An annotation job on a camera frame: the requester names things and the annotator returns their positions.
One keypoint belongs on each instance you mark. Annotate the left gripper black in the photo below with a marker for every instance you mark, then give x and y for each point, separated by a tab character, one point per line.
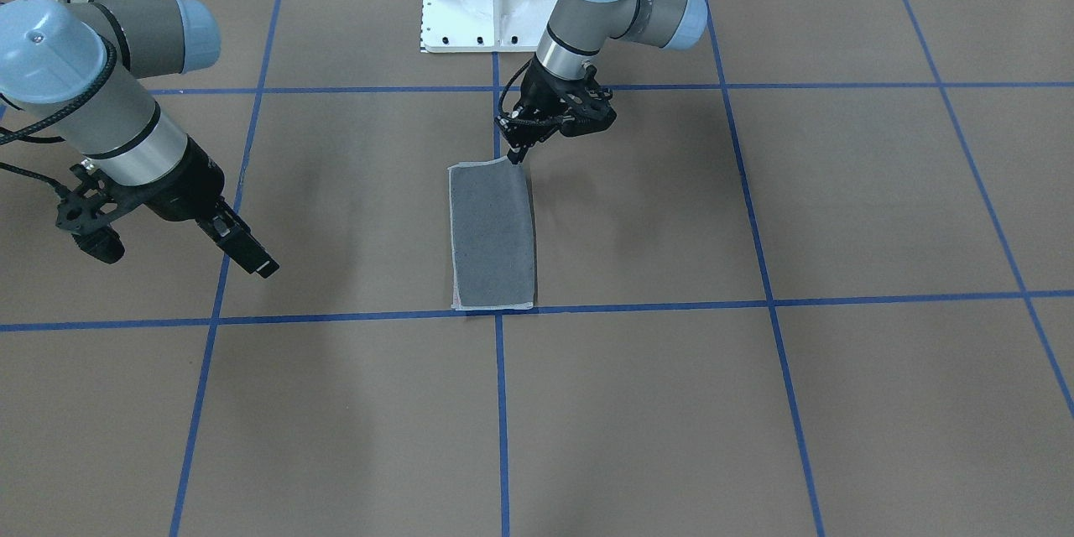
538	89

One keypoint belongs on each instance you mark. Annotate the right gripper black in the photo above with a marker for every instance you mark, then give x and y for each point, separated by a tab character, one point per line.
189	183

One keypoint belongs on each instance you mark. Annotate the pink and grey towel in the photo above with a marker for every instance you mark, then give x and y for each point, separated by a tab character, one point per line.
492	236

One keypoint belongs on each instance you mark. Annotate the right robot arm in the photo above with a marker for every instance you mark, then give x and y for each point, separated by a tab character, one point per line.
76	67

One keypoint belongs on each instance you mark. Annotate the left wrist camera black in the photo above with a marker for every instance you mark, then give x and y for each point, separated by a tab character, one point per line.
586	110

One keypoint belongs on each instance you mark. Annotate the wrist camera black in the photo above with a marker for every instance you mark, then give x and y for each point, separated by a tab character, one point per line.
88	211
586	110

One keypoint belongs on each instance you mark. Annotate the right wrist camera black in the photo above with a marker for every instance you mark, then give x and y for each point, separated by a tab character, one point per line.
88	211

